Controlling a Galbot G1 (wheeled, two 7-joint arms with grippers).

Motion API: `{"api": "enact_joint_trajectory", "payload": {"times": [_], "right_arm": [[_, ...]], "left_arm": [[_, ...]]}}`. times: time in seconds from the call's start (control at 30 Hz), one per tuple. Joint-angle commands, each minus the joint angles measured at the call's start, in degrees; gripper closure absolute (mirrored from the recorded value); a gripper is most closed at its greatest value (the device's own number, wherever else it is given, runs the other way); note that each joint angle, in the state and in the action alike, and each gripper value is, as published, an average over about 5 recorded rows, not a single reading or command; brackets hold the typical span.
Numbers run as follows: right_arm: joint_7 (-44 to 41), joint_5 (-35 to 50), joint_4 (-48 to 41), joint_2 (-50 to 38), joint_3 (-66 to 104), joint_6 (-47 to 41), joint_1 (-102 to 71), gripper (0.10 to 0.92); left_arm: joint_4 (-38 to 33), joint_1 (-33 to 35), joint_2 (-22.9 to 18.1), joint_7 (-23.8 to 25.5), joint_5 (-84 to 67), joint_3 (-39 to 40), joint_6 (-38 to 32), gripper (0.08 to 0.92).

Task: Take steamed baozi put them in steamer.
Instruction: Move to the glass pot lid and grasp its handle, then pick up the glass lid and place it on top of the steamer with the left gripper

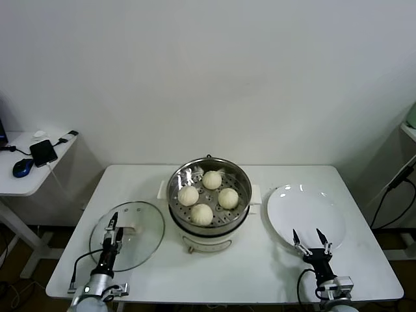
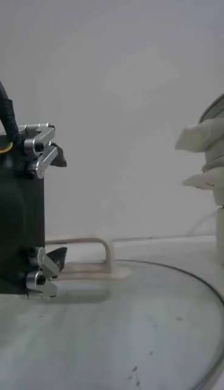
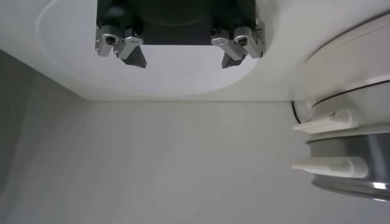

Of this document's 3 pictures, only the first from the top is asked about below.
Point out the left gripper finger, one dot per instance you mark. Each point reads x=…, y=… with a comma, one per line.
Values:
x=112, y=224
x=120, y=235

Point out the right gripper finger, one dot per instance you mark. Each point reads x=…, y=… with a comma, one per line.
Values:
x=322, y=239
x=296, y=239

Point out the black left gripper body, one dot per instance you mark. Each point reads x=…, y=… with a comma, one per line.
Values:
x=109, y=256

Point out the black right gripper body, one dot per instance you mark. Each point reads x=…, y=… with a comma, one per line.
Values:
x=320, y=260

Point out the glass pot lid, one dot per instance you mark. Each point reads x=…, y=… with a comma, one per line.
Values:
x=149, y=221

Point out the white steamed baozi bun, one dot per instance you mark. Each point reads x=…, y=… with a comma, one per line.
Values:
x=212, y=179
x=188, y=195
x=228, y=198
x=201, y=214

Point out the perforated steel steamer basket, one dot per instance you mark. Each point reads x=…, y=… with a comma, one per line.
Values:
x=240, y=185

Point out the white round plate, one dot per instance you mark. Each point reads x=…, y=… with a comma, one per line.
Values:
x=305, y=214

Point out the black smartphone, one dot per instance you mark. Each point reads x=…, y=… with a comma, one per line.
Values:
x=43, y=153

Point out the white side table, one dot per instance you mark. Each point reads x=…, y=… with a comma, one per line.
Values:
x=19, y=185

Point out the blue computer mouse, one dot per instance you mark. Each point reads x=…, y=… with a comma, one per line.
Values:
x=22, y=169

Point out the small white case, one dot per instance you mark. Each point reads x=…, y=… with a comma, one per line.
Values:
x=39, y=134

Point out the white shelf board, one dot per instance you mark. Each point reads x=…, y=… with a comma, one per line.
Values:
x=410, y=131

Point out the dark laptop screen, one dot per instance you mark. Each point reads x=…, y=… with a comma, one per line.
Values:
x=2, y=130

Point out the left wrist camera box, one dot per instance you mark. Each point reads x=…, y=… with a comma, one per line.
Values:
x=122, y=288

